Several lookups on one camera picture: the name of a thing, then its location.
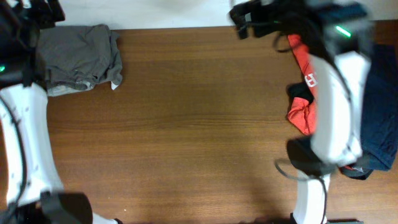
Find navy blue garment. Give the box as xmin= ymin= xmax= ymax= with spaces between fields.
xmin=360 ymin=44 xmax=397 ymax=171

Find red t-shirt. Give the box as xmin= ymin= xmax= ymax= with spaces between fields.
xmin=286 ymin=33 xmax=358 ymax=170

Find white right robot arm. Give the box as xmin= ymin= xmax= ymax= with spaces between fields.
xmin=229 ymin=1 xmax=373 ymax=224

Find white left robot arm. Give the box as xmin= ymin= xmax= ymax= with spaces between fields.
xmin=1 ymin=1 xmax=111 ymax=224

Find grey cargo shorts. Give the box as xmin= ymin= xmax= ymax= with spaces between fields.
xmin=37 ymin=24 xmax=123 ymax=96

